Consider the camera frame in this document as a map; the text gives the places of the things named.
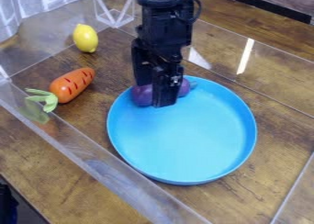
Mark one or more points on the purple toy eggplant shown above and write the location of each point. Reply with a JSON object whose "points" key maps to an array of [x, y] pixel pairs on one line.
{"points": [[142, 93]]}

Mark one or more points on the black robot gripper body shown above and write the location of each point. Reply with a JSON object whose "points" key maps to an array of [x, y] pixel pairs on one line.
{"points": [[164, 31]]}

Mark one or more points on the blue round tray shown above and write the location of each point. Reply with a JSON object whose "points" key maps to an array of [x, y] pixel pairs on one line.
{"points": [[190, 143]]}

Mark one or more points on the yellow toy lemon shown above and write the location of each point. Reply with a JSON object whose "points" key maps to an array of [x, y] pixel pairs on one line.
{"points": [[86, 38]]}

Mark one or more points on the clear acrylic front barrier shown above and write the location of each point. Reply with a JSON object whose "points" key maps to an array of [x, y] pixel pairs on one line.
{"points": [[159, 206]]}

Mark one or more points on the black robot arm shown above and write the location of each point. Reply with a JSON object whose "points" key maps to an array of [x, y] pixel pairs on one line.
{"points": [[163, 34]]}

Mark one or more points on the orange toy carrot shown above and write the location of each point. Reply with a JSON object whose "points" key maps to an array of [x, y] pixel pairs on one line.
{"points": [[64, 88]]}

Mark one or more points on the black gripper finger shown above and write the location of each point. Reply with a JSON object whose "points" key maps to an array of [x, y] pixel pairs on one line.
{"points": [[142, 63], [167, 78]]}

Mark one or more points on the clear acrylic corner bracket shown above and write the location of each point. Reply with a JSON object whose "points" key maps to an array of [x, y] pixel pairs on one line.
{"points": [[112, 17]]}

